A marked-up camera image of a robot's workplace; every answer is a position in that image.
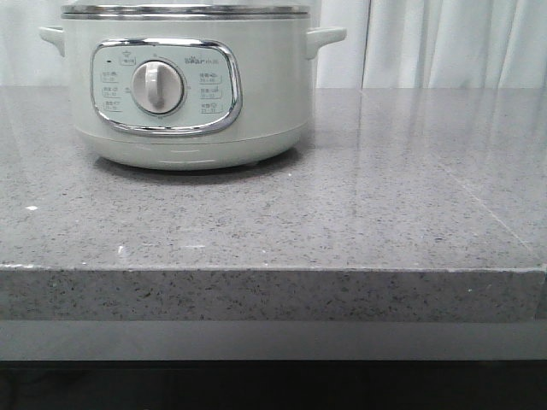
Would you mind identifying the glass pot lid with knob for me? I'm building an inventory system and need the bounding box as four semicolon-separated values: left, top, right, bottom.
61;1;311;21

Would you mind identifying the pale green electric cooking pot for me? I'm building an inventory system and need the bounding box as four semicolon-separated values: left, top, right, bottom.
39;16;346;170

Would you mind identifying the white pleated curtain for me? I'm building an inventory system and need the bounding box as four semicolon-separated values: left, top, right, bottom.
1;1;546;89

